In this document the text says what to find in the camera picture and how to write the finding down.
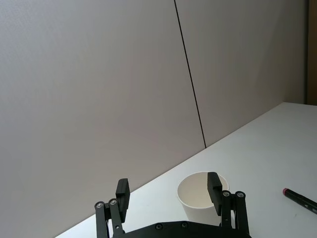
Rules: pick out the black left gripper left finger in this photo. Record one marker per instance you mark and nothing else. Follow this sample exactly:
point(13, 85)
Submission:
point(123, 198)

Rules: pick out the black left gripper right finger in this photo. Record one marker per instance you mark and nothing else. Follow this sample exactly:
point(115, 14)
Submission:
point(213, 191)

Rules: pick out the white paper cup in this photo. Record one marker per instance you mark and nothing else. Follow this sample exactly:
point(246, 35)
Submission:
point(195, 200)

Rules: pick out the black marker with red cap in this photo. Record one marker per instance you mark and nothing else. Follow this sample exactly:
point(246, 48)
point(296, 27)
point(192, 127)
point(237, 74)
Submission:
point(301, 198)

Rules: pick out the brown wooden door frame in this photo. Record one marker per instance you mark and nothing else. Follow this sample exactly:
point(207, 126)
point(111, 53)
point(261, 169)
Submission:
point(312, 49)

